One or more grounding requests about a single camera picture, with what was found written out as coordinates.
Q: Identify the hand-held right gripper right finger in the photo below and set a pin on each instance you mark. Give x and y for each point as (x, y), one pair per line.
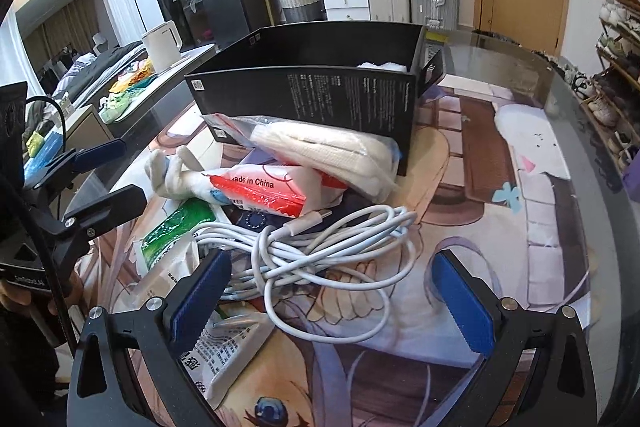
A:
(462, 307)

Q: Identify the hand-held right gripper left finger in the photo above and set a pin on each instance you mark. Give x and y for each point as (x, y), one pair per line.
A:
(200, 297)

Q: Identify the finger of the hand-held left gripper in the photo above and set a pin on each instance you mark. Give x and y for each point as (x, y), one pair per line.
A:
(107, 206)
(102, 153)

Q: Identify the white plush toy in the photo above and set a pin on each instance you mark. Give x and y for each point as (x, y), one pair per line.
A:
(165, 172)

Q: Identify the green white packet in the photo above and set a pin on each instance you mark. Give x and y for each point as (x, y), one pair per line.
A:
(170, 227)

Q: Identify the white printed plastic packet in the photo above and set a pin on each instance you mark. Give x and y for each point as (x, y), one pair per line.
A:
(230, 357)

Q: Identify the red white tissue packet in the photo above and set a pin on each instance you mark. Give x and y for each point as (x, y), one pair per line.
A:
(260, 194)

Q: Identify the black cardboard box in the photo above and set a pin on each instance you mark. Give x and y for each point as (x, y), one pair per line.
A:
(300, 92)

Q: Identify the person's left hand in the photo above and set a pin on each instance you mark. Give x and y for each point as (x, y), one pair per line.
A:
(62, 299)

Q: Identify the beige side cabinet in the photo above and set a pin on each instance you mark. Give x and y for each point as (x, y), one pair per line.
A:
(87, 129)

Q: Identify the light blue packet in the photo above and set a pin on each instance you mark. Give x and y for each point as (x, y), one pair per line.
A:
(42, 157)

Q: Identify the pile of colourful snack packets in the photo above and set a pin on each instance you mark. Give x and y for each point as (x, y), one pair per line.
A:
(127, 87)

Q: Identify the bed with dark bedding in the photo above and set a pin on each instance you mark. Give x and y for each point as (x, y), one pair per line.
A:
(95, 67)

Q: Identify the dark blue booklet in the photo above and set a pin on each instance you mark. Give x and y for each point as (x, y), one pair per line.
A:
(255, 219)

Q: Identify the brown curtain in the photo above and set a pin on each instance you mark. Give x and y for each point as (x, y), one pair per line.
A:
(65, 27)

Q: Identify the white electric kettle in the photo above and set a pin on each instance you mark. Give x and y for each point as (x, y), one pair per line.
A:
(160, 47)

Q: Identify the printed cartoon table mat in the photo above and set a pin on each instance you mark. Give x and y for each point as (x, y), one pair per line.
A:
(500, 187)

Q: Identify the white low cabinet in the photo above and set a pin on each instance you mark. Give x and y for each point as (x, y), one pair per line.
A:
(195, 52)

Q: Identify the grey white laundry basket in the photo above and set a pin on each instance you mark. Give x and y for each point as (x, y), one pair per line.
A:
(299, 7)

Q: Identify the pile of shoes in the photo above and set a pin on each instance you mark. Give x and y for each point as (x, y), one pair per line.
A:
(575, 79)

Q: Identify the white fluffy cloth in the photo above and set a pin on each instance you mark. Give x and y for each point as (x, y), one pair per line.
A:
(382, 65)

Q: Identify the wooden shoe rack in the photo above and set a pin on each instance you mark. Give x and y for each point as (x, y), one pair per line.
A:
(620, 72)

